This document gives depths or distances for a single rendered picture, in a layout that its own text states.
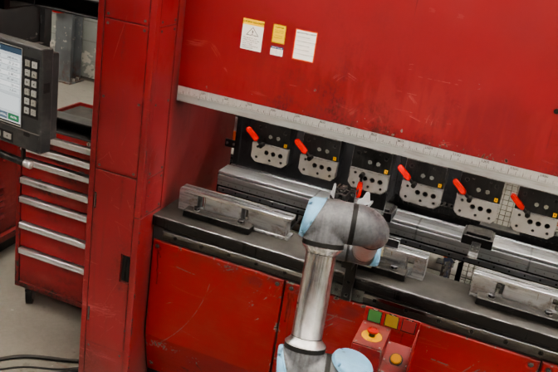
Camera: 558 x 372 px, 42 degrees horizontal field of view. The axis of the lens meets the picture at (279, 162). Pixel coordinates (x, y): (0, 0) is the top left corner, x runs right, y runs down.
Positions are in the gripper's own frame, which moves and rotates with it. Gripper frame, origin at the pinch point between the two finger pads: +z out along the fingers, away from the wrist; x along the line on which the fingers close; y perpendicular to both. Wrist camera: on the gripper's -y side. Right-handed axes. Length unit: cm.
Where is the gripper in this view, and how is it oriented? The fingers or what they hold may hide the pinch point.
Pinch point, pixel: (352, 197)
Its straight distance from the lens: 265.6
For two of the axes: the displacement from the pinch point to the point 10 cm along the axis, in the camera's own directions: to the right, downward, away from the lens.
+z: 3.6, -2.5, 9.0
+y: 1.5, -9.4, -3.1
